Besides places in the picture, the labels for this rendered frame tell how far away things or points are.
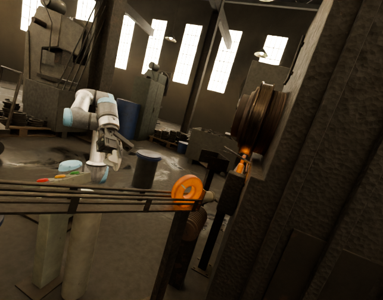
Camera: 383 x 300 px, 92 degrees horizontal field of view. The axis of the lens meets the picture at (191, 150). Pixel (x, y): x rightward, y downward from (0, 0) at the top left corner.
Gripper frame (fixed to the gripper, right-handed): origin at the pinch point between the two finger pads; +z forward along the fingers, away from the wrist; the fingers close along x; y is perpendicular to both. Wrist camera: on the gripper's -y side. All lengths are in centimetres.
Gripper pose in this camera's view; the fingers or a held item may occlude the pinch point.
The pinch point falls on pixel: (117, 168)
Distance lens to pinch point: 87.5
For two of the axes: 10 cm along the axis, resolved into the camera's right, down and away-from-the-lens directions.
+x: 7.7, -4.3, -4.8
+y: -5.9, -1.8, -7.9
